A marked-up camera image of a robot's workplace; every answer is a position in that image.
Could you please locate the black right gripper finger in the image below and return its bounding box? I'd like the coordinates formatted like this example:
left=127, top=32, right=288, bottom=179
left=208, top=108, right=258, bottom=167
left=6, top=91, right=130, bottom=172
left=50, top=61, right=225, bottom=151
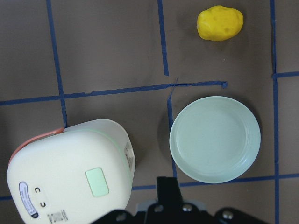
left=94, top=177, right=169, bottom=224
left=166, top=176, right=269, bottom=224

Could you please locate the pale green plate right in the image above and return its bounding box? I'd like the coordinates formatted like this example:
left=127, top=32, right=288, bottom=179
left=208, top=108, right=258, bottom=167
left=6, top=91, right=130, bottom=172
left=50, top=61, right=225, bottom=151
left=169, top=96, right=261, bottom=184

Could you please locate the yellow toy potato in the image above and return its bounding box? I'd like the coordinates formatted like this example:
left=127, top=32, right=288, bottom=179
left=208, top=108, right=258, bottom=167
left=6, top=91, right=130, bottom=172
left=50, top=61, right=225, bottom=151
left=197, top=5, right=243, bottom=42

